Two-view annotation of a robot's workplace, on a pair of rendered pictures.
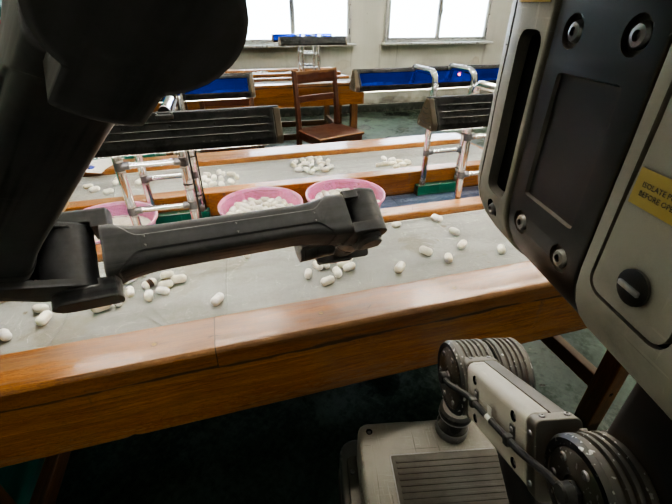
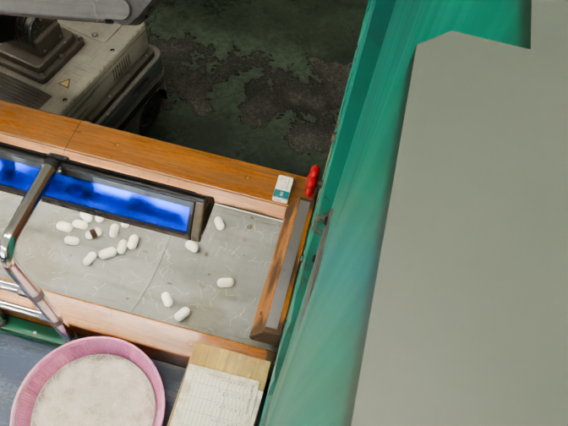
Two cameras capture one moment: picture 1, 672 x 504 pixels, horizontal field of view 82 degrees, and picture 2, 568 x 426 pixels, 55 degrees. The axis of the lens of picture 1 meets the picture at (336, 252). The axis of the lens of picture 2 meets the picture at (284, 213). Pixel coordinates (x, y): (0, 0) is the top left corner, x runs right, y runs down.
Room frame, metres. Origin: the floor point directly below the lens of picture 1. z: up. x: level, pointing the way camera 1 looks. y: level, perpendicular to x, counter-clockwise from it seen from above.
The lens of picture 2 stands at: (1.04, 0.98, 1.82)
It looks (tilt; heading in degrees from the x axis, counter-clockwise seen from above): 59 degrees down; 202
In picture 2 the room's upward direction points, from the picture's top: 10 degrees clockwise
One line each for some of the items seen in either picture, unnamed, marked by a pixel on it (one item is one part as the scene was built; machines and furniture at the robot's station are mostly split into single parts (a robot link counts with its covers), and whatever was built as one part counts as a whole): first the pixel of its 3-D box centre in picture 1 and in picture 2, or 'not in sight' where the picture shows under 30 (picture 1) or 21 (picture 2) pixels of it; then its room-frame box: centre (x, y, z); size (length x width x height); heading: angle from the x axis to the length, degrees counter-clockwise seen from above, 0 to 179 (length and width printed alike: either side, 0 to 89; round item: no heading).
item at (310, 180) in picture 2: not in sight; (314, 182); (0.66, 0.87, 1.24); 0.04 x 0.02 x 0.04; 16
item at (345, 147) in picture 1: (285, 169); not in sight; (1.70, 0.23, 0.67); 1.81 x 0.12 x 0.19; 106
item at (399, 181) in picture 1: (302, 194); not in sight; (1.32, 0.12, 0.71); 1.81 x 0.05 x 0.11; 106
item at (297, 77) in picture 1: (328, 131); not in sight; (3.25, 0.06, 0.45); 0.44 x 0.43 x 0.91; 124
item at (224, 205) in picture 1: (262, 215); not in sight; (1.12, 0.24, 0.72); 0.27 x 0.27 x 0.10
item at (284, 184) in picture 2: not in sight; (282, 188); (0.41, 0.72, 0.77); 0.06 x 0.04 x 0.02; 16
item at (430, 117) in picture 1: (534, 105); not in sight; (1.05, -0.51, 1.08); 0.62 x 0.08 x 0.07; 106
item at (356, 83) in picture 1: (430, 76); not in sight; (1.59, -0.36, 1.08); 0.62 x 0.08 x 0.07; 106
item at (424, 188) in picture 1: (435, 129); not in sight; (1.51, -0.38, 0.90); 0.20 x 0.19 x 0.45; 106
